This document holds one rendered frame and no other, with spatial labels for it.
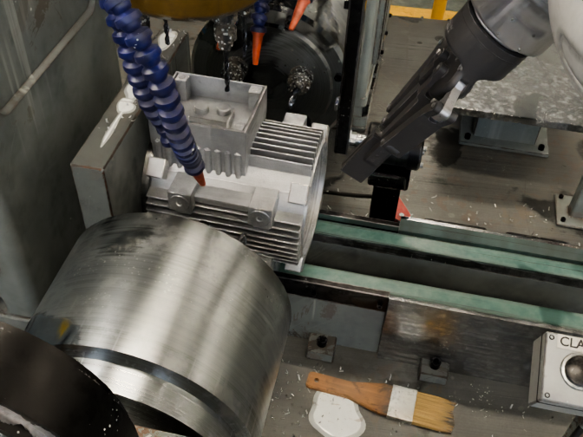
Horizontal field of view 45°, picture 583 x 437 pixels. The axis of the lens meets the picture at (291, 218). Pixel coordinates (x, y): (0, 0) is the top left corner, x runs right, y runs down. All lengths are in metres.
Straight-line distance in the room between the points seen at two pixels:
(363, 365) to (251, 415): 0.40
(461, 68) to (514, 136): 0.76
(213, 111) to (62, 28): 0.22
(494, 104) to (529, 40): 0.67
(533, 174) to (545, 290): 0.37
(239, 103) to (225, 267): 0.31
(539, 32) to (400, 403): 0.54
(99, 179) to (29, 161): 0.13
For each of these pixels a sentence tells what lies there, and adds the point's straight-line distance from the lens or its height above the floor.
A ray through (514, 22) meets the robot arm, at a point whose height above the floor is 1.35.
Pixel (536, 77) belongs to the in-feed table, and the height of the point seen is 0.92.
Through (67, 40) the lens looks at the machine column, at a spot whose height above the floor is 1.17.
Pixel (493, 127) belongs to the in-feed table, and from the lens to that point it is 1.42.
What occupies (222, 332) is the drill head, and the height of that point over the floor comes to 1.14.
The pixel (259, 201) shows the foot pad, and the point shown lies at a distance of 0.84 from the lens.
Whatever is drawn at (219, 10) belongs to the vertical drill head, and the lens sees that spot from 0.72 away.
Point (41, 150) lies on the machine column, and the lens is 0.92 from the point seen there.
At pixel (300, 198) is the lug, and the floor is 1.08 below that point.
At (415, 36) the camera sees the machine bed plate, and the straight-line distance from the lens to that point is 1.72.
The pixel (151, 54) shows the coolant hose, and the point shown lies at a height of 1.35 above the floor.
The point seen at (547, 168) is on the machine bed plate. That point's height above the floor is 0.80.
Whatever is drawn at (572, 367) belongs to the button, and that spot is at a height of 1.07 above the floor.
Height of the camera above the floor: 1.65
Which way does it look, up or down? 45 degrees down
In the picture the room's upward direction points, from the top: 3 degrees clockwise
